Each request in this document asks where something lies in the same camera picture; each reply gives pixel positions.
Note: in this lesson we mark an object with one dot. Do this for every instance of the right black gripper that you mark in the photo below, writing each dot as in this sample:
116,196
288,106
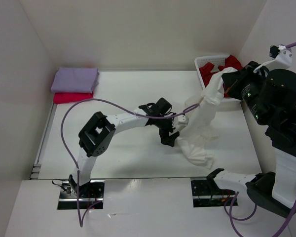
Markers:
232,78

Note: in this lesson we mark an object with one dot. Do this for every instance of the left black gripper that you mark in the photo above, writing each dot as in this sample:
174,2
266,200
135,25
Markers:
166,139

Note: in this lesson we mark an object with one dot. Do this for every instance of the cream white t shirt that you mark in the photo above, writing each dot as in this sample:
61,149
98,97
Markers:
198,133

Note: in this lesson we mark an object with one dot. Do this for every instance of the lavender t shirt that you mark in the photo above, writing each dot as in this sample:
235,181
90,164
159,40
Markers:
75,80

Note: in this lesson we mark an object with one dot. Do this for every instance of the pink t shirt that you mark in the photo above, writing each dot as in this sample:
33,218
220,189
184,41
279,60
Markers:
63,98

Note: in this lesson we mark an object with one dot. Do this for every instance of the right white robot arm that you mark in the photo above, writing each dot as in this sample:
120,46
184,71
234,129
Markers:
271,98

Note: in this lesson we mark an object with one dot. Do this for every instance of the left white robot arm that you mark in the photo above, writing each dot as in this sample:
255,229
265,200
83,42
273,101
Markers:
96,135

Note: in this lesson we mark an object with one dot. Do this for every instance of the white plastic laundry basket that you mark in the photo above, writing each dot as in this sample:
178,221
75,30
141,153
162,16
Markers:
209,60

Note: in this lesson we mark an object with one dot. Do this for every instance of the dark red t shirt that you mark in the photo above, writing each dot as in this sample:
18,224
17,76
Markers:
219,69

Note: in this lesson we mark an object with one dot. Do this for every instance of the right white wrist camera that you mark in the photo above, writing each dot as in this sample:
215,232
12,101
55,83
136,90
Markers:
281,59

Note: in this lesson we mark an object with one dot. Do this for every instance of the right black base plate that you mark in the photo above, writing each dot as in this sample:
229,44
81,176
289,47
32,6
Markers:
204,195

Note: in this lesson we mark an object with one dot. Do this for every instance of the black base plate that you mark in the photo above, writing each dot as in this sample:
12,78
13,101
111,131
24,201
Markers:
92,198
204,195

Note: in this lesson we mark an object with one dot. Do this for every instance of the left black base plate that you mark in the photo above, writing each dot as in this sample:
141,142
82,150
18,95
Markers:
92,198

